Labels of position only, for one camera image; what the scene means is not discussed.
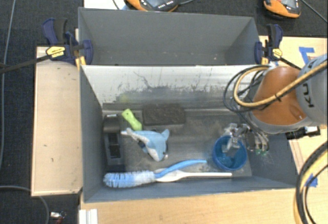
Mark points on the pale wood board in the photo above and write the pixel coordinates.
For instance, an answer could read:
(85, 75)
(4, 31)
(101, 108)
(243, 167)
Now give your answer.
(57, 128)

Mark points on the dark green flat block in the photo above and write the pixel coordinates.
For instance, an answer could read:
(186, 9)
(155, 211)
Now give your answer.
(164, 114)

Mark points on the blue toy dolphin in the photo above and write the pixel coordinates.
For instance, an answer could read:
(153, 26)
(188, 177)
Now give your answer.
(153, 143)

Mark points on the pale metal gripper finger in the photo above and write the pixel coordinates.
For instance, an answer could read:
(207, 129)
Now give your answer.
(228, 138)
(236, 141)

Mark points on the blue and white bottle brush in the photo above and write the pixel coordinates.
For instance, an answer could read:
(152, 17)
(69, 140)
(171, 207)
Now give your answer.
(133, 178)

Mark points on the black rectangular tray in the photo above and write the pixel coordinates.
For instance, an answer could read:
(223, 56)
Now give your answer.
(114, 150)

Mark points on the lime green plastic piece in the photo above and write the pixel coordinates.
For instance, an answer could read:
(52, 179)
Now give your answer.
(132, 119)

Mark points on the dark grey cylinder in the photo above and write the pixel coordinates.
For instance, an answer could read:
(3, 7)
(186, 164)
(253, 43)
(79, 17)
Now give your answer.
(111, 123)

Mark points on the black cylinder on white bracket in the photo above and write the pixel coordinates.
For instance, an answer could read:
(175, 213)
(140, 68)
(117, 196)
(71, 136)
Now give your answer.
(302, 132)

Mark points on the grey metal bin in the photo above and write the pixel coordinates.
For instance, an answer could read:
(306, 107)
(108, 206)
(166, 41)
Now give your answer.
(164, 84)

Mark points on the blue plastic cup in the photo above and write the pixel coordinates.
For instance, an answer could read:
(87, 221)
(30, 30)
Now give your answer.
(220, 159)

